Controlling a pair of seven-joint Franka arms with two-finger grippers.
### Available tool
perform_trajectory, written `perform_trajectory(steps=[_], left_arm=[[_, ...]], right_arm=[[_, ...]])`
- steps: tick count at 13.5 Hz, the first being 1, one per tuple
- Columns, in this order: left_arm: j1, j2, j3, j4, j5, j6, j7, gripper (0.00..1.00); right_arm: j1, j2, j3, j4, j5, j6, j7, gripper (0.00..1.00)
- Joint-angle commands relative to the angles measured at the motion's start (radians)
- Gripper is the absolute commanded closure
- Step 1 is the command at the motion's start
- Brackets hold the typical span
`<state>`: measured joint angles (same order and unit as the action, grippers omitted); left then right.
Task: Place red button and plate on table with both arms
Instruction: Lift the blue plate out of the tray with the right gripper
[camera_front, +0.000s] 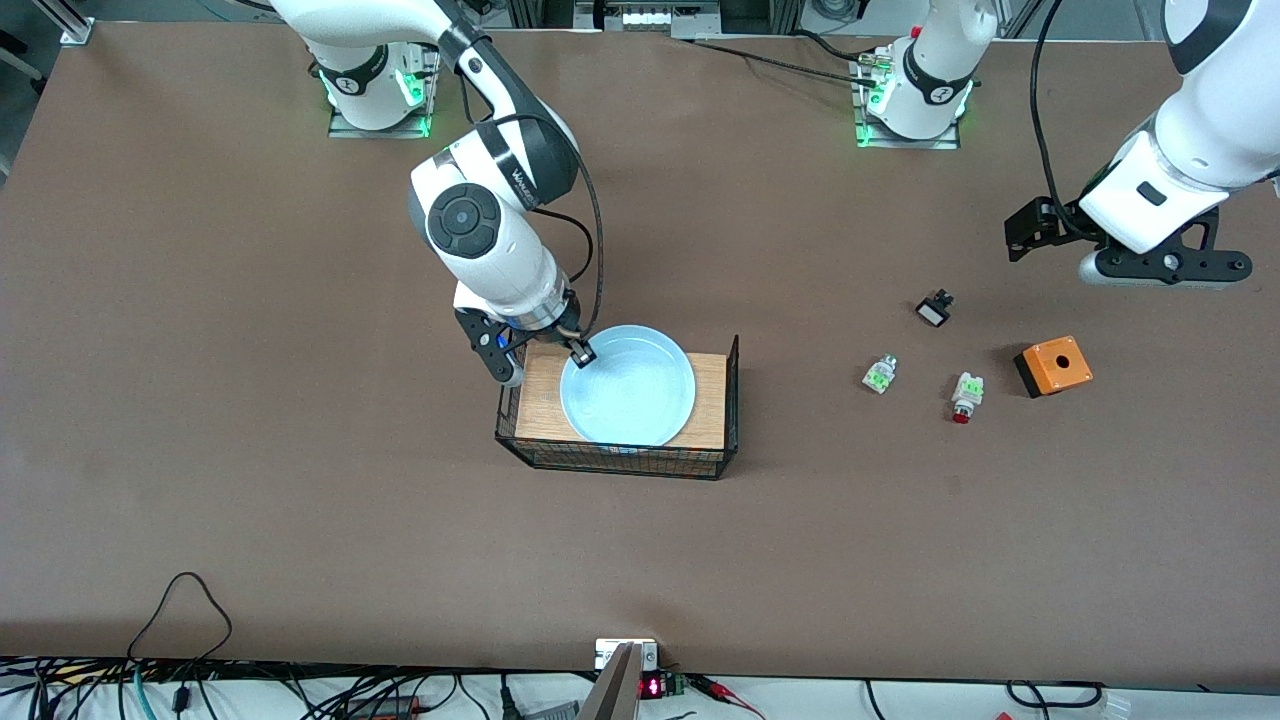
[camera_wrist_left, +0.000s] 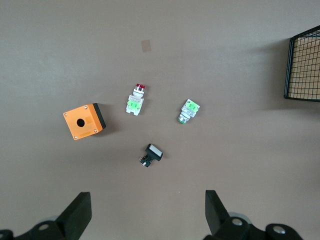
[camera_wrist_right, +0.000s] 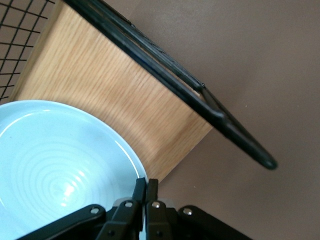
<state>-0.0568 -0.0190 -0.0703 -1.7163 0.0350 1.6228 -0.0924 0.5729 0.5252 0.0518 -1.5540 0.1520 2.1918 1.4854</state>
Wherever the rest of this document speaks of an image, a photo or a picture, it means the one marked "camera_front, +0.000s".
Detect black coiled cable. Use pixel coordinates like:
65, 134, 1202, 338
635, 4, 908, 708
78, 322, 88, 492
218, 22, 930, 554
1005, 680, 1106, 709

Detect black base cable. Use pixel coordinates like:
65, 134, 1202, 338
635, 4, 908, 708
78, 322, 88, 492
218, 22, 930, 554
690, 38, 886, 89

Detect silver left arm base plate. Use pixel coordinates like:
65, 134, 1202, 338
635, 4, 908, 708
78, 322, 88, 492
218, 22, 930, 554
850, 45, 963, 151

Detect aluminium frame structure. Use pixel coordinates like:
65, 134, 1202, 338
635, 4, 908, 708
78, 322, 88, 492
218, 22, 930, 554
505, 0, 806, 39

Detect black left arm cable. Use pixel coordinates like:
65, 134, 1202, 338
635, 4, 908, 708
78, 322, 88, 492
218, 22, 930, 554
1030, 0, 1091, 236

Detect red clip lead wires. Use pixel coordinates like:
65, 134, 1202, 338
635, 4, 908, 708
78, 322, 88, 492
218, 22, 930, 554
690, 675, 766, 720

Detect aluminium profile post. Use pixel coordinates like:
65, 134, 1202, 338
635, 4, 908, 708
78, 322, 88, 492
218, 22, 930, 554
30, 0, 96, 46

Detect orange button enclosure box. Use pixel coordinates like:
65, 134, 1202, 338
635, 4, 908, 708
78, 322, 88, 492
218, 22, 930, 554
1013, 335, 1094, 399

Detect silver metal bracket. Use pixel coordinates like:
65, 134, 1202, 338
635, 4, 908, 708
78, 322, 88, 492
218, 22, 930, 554
595, 638, 661, 671

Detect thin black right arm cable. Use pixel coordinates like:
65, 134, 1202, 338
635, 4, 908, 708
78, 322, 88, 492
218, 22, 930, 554
535, 205, 596, 301

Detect wire shelf with wooden top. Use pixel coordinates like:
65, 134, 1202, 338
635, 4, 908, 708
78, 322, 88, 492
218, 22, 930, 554
495, 335, 741, 482

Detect black looped cable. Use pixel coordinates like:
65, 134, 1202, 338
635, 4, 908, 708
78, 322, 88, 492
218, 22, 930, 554
128, 572, 234, 691

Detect red push button switch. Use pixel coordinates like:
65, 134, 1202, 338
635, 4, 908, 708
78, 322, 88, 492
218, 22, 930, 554
951, 372, 986, 425

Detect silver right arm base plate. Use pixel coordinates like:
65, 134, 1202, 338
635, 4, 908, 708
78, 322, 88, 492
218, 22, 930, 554
328, 40, 441, 139

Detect grey metal camera bar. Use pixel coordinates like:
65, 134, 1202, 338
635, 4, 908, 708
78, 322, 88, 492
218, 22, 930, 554
578, 642, 643, 720

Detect light blue round plate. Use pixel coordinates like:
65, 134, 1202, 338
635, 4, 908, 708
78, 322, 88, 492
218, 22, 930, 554
559, 324, 697, 449

